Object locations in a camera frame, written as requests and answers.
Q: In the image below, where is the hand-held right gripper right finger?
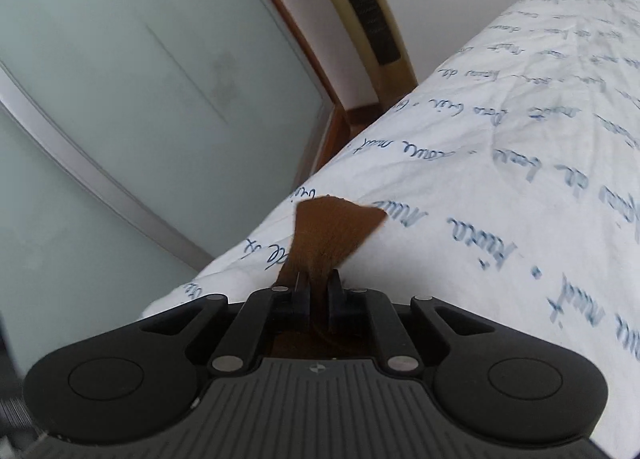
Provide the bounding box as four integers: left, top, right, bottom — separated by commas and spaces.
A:
326, 269, 501, 376

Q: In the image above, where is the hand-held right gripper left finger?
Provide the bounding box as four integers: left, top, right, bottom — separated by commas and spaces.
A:
141, 270, 313, 376

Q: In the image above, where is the brown sweater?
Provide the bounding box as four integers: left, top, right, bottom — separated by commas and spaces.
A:
269, 196, 389, 361

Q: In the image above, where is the white script-printed bed sheet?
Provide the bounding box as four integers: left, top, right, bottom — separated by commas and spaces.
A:
140, 0, 640, 459

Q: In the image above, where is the frosted glass sliding door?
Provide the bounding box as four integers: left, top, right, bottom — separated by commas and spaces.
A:
0, 0, 335, 380

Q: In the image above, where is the beige tower with black grille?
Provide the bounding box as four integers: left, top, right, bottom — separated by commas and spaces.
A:
296, 0, 420, 111

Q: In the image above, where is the wooden door frame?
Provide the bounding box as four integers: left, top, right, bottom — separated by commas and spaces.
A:
229, 0, 388, 177

